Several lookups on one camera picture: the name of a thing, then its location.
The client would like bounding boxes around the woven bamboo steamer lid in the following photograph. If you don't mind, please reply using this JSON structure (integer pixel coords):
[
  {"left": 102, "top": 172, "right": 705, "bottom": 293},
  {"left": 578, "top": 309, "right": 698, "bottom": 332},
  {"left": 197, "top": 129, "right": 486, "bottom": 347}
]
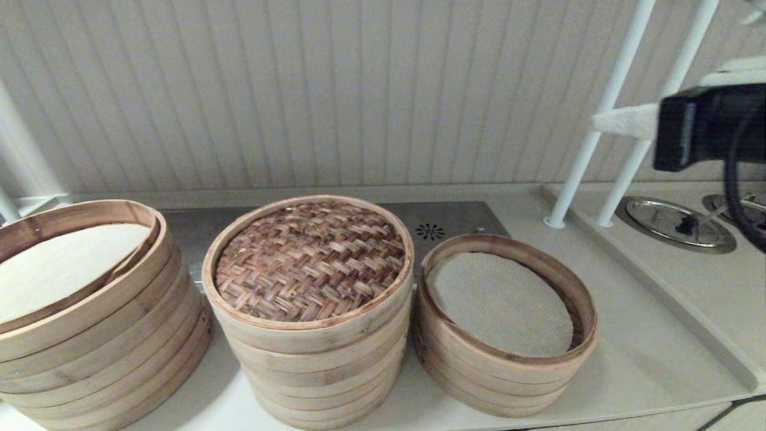
[{"left": 202, "top": 195, "right": 415, "bottom": 355}]

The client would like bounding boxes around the round steel recessed lid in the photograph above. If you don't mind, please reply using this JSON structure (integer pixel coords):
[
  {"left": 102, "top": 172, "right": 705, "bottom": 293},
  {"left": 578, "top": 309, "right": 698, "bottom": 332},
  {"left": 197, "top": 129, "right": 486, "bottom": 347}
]
[{"left": 701, "top": 193, "right": 766, "bottom": 238}]

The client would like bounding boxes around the round steel lid black knob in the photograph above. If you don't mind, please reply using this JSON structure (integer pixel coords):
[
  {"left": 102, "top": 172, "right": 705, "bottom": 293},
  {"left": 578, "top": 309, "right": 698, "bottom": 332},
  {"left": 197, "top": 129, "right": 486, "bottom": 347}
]
[{"left": 615, "top": 196, "right": 738, "bottom": 255}]

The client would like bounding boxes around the grey mesh steamer liner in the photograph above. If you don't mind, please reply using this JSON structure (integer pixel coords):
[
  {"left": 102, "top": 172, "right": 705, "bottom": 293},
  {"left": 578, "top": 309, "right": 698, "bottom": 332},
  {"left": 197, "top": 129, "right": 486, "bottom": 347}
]
[{"left": 427, "top": 251, "right": 575, "bottom": 357}]

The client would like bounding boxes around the bamboo steamer stack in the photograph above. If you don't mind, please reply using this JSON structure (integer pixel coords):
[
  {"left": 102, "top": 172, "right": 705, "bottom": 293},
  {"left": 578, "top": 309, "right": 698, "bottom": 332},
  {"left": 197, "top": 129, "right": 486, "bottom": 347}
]
[
  {"left": 413, "top": 233, "right": 599, "bottom": 418},
  {"left": 0, "top": 199, "right": 214, "bottom": 431},
  {"left": 224, "top": 299, "right": 415, "bottom": 430}
]

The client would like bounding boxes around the white round steamer liner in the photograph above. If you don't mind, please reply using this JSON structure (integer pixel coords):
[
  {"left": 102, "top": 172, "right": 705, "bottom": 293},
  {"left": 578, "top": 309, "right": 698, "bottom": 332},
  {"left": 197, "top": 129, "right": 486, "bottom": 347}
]
[{"left": 0, "top": 223, "right": 154, "bottom": 324}]

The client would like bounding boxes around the thin white slanted pole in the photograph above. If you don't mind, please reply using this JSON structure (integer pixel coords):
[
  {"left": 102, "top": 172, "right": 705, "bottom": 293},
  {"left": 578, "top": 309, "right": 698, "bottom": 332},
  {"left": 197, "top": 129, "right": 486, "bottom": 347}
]
[
  {"left": 543, "top": 0, "right": 658, "bottom": 229},
  {"left": 595, "top": 0, "right": 719, "bottom": 229}
]

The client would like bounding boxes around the stainless steel drain panel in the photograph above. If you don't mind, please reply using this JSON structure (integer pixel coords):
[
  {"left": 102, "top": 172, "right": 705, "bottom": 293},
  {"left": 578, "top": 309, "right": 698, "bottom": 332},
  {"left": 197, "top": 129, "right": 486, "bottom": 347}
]
[{"left": 160, "top": 202, "right": 510, "bottom": 294}]

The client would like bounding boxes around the thick white pole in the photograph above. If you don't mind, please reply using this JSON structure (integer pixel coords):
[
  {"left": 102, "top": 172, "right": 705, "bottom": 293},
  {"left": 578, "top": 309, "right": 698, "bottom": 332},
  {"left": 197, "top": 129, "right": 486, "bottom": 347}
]
[{"left": 0, "top": 78, "right": 65, "bottom": 198}]

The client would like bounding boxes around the short white pole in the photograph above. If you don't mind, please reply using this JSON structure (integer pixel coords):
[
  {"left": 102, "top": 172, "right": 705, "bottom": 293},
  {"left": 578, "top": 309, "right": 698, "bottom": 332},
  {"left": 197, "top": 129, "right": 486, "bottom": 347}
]
[{"left": 0, "top": 186, "right": 22, "bottom": 224}]

